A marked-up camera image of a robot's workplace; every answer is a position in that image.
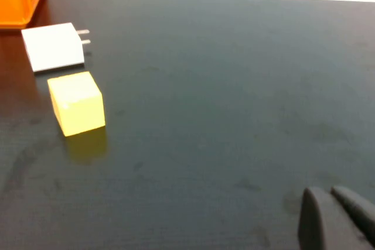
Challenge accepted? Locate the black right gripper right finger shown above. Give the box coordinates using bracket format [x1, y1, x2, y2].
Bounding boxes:
[330, 185, 375, 248]

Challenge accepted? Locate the white USB wall charger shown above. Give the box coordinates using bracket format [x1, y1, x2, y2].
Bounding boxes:
[21, 22, 91, 73]

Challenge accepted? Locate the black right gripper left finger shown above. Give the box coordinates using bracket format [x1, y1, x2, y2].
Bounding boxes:
[297, 187, 374, 250]

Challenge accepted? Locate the yellow foam cube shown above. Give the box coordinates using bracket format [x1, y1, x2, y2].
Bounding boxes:
[46, 71, 106, 138]

